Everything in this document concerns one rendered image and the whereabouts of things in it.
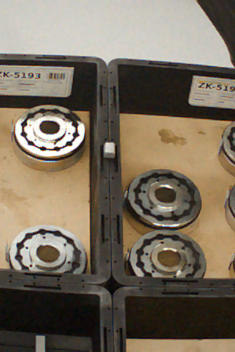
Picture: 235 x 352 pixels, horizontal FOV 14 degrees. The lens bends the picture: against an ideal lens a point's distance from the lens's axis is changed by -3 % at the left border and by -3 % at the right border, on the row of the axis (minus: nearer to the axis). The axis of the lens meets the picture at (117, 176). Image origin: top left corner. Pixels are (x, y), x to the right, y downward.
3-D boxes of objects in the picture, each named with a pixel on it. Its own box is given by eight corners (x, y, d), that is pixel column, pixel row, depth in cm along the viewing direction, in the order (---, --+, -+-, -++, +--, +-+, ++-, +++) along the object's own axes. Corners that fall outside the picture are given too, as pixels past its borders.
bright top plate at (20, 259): (13, 222, 129) (13, 220, 128) (89, 232, 129) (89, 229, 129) (5, 284, 122) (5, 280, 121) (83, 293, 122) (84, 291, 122)
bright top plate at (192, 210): (125, 170, 137) (125, 167, 136) (196, 172, 138) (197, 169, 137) (130, 228, 130) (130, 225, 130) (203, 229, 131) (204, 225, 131)
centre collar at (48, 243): (31, 238, 127) (31, 235, 126) (67, 243, 127) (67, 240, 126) (27, 268, 123) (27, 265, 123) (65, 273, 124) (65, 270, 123)
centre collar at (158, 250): (148, 244, 128) (149, 241, 128) (185, 246, 128) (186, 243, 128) (149, 274, 125) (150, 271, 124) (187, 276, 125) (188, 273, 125)
